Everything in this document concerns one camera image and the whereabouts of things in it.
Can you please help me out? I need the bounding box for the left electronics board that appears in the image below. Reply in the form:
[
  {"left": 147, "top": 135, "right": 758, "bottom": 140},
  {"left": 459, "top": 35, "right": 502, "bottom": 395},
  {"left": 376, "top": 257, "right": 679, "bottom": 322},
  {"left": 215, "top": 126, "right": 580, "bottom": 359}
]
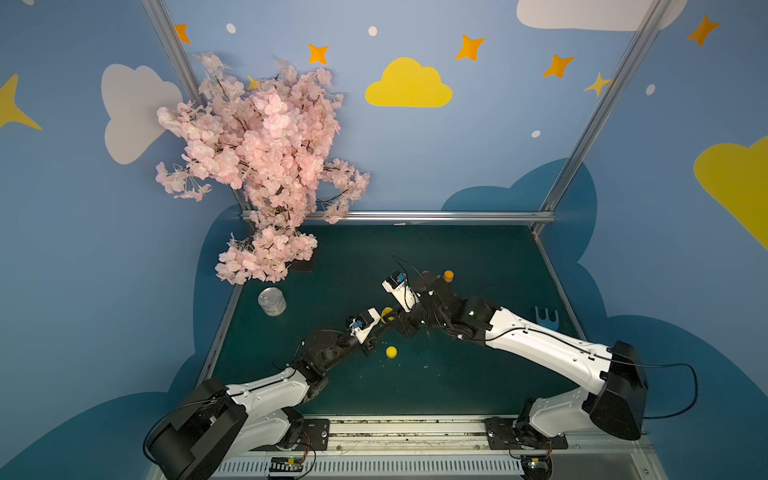
[{"left": 266, "top": 456, "right": 309, "bottom": 479}]

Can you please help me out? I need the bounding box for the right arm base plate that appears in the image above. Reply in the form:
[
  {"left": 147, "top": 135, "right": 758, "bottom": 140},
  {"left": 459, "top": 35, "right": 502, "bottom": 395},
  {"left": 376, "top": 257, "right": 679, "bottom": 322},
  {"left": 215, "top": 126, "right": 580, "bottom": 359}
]
[{"left": 483, "top": 416, "right": 568, "bottom": 450}]

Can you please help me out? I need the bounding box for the aluminium frame post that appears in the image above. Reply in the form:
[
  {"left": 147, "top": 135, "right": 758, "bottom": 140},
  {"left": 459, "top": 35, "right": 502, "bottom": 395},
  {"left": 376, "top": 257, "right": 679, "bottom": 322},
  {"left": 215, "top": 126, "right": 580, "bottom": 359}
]
[
  {"left": 140, "top": 0, "right": 253, "bottom": 211},
  {"left": 531, "top": 0, "right": 673, "bottom": 239}
]

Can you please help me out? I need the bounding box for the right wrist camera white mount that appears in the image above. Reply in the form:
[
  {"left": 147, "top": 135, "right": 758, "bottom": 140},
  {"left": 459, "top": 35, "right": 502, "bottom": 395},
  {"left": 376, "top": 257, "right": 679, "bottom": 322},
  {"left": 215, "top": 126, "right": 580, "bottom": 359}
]
[{"left": 382, "top": 271, "right": 419, "bottom": 312}]

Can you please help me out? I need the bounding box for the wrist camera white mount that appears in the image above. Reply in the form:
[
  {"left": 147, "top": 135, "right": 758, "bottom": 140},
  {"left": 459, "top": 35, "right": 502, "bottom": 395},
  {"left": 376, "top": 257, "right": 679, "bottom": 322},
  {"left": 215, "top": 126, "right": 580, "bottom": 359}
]
[
  {"left": 349, "top": 308, "right": 381, "bottom": 344},
  {"left": 382, "top": 271, "right": 419, "bottom": 312}
]

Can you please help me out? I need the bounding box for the yellow paint jar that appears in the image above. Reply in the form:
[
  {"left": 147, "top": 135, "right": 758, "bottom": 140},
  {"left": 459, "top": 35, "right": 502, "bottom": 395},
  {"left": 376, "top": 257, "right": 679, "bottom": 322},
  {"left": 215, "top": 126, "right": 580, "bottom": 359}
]
[{"left": 380, "top": 307, "right": 395, "bottom": 323}]

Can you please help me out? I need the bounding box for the pink cherry blossom tree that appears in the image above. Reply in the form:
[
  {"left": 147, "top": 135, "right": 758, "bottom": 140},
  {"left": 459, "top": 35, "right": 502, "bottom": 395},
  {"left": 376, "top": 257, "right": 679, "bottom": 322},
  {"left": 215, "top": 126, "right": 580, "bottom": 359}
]
[{"left": 155, "top": 53, "right": 370, "bottom": 285}]

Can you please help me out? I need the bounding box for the electronics board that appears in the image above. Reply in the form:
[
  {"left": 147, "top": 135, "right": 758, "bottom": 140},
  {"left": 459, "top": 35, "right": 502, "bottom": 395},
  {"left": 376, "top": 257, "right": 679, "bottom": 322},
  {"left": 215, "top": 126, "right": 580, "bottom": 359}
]
[
  {"left": 266, "top": 456, "right": 309, "bottom": 479},
  {"left": 520, "top": 456, "right": 553, "bottom": 480}
]

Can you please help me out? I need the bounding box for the left aluminium frame post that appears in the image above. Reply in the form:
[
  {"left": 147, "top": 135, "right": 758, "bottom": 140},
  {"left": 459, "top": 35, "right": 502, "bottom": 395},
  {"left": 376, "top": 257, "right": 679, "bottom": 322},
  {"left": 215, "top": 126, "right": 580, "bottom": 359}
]
[{"left": 140, "top": 0, "right": 253, "bottom": 211}]

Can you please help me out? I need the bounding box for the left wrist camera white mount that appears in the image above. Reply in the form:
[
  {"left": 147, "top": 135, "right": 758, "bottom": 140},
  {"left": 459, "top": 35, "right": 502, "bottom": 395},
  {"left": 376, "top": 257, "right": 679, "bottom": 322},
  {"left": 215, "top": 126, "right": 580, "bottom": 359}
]
[{"left": 349, "top": 308, "right": 381, "bottom": 344}]

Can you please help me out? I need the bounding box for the right electronics board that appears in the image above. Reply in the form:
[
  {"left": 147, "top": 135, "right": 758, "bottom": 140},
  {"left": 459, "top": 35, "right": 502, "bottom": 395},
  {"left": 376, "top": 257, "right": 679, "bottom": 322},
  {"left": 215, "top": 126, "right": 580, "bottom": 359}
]
[{"left": 520, "top": 456, "right": 553, "bottom": 480}]

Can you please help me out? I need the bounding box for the blue garden fork wooden handle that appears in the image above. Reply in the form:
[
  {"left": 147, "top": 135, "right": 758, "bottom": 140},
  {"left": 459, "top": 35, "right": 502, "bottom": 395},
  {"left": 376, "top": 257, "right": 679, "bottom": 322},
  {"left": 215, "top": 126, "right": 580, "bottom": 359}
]
[{"left": 534, "top": 307, "right": 560, "bottom": 331}]

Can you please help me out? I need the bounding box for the horizontal aluminium frame bar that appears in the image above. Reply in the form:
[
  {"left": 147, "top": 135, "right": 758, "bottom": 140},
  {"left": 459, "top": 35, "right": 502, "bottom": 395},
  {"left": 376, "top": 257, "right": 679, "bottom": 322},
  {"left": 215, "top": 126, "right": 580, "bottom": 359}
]
[{"left": 339, "top": 211, "right": 556, "bottom": 224}]

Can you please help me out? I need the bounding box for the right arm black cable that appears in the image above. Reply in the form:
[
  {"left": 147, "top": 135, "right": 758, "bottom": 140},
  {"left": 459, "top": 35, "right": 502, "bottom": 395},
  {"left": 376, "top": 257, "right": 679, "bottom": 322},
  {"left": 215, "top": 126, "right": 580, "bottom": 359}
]
[{"left": 392, "top": 254, "right": 700, "bottom": 421}]

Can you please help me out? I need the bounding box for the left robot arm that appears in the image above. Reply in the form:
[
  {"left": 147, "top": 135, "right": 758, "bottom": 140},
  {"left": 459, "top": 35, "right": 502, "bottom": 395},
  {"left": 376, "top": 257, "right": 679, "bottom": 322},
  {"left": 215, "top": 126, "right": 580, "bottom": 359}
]
[{"left": 142, "top": 325, "right": 388, "bottom": 479}]

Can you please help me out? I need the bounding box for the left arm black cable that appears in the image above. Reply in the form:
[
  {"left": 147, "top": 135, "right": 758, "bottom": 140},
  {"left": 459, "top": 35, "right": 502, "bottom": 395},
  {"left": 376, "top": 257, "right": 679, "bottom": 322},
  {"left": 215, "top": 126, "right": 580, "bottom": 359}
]
[{"left": 142, "top": 328, "right": 343, "bottom": 466}]

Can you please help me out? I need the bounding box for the silver metal can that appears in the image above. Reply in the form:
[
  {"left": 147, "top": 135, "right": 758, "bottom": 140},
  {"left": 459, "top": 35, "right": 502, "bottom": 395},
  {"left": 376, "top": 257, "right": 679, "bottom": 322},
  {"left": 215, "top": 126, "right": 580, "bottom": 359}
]
[{"left": 257, "top": 287, "right": 287, "bottom": 317}]

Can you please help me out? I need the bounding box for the right aluminium frame post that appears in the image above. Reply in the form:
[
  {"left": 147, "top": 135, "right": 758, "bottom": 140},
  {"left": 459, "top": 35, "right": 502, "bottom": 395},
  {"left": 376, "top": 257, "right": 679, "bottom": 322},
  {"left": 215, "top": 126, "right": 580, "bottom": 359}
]
[{"left": 531, "top": 0, "right": 673, "bottom": 239}]

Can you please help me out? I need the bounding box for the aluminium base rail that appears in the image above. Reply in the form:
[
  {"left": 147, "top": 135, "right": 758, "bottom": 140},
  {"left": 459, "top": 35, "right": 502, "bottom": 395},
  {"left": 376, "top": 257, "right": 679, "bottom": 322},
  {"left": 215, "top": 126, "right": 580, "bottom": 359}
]
[{"left": 208, "top": 415, "right": 667, "bottom": 479}]

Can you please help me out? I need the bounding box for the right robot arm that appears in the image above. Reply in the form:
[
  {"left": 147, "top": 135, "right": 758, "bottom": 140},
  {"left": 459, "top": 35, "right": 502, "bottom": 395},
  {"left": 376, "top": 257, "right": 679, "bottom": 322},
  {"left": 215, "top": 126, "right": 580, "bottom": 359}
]
[{"left": 382, "top": 272, "right": 648, "bottom": 449}]

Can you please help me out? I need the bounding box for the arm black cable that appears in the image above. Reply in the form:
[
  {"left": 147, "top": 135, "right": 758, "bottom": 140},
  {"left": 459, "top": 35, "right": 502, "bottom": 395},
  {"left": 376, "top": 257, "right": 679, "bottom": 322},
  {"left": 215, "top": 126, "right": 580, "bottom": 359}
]
[
  {"left": 392, "top": 254, "right": 700, "bottom": 421},
  {"left": 142, "top": 328, "right": 343, "bottom": 466}
]

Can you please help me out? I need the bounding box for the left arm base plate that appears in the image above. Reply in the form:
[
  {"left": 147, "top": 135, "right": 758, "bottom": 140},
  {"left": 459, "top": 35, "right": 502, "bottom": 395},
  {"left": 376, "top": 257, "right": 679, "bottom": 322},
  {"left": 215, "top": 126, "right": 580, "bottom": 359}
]
[{"left": 274, "top": 418, "right": 330, "bottom": 451}]

